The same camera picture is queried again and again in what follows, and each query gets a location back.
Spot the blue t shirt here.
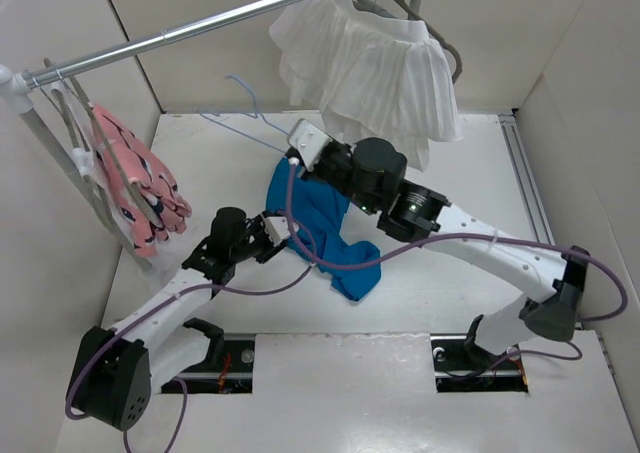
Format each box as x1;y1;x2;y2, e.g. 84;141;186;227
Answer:
292;178;381;302

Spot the light blue wire hanger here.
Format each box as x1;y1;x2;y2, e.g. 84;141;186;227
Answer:
195;75;288;155

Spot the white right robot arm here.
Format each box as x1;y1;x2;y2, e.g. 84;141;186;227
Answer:
288;133;588;367

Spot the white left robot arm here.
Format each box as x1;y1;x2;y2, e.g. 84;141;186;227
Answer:
65;207;290;432

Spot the grey hanger holding skirt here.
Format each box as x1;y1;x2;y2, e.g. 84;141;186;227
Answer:
352;0;463;84

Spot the grey velvet hanger inner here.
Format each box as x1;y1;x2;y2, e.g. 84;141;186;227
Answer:
69;76;161;227

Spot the grey velvet hanger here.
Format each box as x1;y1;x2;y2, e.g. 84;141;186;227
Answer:
44;80;114;230
69;76;161;227

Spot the grey velvet hanger outer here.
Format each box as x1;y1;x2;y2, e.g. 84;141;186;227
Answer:
44;80;114;230

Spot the white pleated skirt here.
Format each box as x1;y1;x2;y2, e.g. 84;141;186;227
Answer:
269;0;463;170

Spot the pink shark print garment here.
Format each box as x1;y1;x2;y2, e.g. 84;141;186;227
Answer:
93;104;192;258

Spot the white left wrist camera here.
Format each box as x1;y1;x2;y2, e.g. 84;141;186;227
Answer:
264;216;290;246

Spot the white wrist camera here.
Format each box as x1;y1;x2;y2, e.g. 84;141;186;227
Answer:
287;119;333;171
264;216;290;246

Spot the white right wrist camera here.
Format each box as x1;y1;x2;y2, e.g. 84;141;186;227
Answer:
287;119;333;171

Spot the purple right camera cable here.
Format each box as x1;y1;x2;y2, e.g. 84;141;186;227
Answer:
285;158;629;374

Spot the purple camera cable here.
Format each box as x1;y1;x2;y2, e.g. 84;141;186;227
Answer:
285;158;629;374
65;212;314;453

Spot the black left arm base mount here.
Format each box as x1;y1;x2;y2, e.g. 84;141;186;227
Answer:
156;318;255;394

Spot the aluminium rail right edge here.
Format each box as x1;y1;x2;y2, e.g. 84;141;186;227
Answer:
498;113;555;244

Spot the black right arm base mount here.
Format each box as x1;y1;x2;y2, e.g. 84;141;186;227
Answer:
430;315;529;393

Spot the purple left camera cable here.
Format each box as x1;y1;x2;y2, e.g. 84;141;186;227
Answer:
65;212;314;453

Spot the silver clothes rack rail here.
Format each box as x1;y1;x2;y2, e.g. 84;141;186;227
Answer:
14;0;304;91

